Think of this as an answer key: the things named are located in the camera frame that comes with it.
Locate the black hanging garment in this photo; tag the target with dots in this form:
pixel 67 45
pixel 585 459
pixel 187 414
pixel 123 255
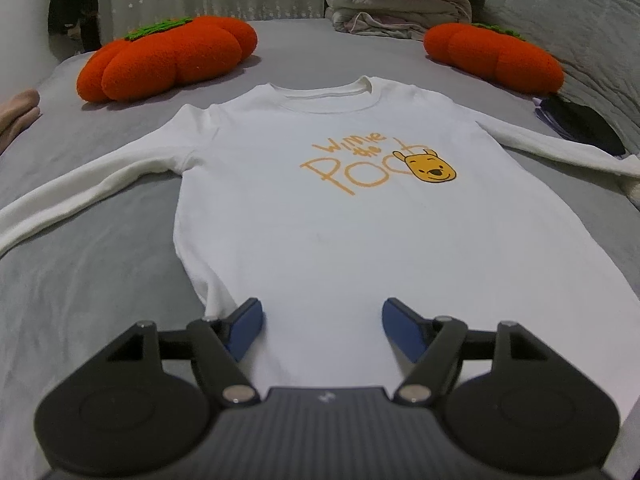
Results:
pixel 75 0

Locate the black folded garment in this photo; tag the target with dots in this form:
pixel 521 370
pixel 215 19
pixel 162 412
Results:
pixel 585 125

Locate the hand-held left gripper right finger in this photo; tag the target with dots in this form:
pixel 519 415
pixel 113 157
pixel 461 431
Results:
pixel 401 330

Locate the orange pumpkin cushion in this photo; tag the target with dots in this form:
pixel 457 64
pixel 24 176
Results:
pixel 495 57
pixel 165 60

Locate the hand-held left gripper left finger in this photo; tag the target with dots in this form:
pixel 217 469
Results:
pixel 246 327

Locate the folded grey pink quilt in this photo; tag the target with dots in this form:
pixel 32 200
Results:
pixel 400 5

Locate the white long-sleeve shirt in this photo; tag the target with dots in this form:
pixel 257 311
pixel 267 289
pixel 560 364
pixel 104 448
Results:
pixel 325 240

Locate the grey quilted bedspread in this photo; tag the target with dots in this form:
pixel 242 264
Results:
pixel 575 15

